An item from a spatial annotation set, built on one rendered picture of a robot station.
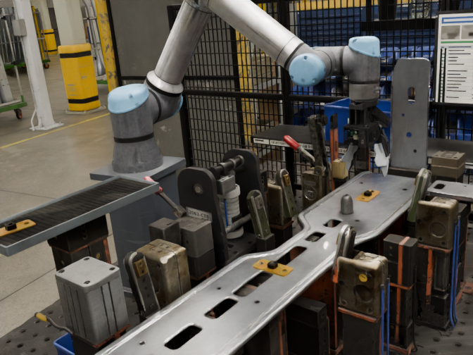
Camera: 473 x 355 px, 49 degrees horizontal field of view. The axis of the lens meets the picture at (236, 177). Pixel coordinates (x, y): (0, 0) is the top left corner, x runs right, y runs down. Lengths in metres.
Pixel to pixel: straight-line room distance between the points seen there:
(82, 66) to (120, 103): 7.45
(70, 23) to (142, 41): 4.94
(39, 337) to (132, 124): 0.65
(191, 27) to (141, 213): 0.54
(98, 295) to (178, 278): 0.19
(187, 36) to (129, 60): 2.65
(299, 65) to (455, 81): 0.79
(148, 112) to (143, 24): 2.52
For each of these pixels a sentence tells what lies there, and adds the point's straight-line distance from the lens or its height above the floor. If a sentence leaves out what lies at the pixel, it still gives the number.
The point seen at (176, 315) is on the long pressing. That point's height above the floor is 1.00.
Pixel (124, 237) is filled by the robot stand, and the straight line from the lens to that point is 1.58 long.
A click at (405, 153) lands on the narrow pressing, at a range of 1.69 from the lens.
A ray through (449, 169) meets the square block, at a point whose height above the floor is 1.03.
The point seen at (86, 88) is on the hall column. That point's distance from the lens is 8.97.
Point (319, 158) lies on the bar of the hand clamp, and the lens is 1.49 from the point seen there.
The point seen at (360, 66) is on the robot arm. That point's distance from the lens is 1.33.
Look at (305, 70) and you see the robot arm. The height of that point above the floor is 1.38.
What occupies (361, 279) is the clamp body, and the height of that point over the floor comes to 1.01.
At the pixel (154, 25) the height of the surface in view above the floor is 1.43.
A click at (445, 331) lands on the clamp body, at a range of 1.47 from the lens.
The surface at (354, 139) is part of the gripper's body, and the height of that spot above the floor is 1.17.
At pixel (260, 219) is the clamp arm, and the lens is 1.25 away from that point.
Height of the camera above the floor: 1.54
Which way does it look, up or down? 19 degrees down
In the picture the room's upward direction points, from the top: 5 degrees counter-clockwise
